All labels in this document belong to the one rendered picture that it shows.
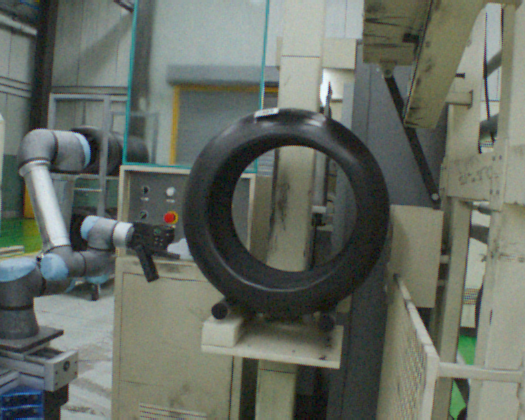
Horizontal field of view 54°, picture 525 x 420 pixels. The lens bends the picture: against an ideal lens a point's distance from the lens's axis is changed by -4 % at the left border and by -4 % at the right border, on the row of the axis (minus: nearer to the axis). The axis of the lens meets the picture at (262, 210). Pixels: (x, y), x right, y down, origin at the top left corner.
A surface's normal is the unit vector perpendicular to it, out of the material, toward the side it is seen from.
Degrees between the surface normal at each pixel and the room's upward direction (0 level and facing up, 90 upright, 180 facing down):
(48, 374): 90
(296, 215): 90
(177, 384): 88
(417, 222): 90
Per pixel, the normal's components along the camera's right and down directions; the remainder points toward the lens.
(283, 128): -0.17, -0.14
